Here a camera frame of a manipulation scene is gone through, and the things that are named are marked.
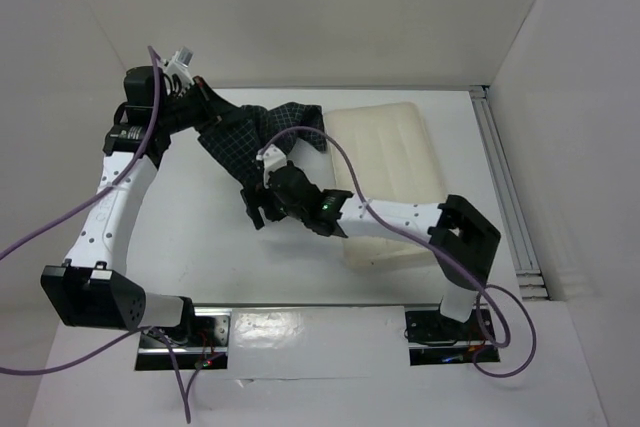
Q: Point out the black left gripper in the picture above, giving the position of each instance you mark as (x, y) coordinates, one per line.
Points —
(210, 103)

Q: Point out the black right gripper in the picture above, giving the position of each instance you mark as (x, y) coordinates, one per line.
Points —
(256, 202)

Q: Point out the dark checkered pillowcase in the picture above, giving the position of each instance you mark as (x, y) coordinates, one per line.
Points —
(235, 147)

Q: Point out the cream white pillow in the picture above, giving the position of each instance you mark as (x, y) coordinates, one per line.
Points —
(391, 152)

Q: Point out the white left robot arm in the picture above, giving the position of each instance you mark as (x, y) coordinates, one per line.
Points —
(90, 287)

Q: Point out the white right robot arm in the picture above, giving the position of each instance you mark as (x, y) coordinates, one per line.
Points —
(463, 241)

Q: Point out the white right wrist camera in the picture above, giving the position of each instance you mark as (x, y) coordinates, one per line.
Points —
(270, 160)

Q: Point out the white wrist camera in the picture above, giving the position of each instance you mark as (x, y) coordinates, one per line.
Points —
(177, 70)
(270, 160)

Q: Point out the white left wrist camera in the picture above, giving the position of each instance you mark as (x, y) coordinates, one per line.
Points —
(177, 70)

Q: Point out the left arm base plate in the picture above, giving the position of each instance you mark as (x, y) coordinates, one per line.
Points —
(204, 346)

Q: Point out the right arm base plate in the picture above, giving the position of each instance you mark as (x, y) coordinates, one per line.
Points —
(436, 340)

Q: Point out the aluminium frame rail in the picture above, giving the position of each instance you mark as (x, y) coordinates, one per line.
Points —
(526, 265)

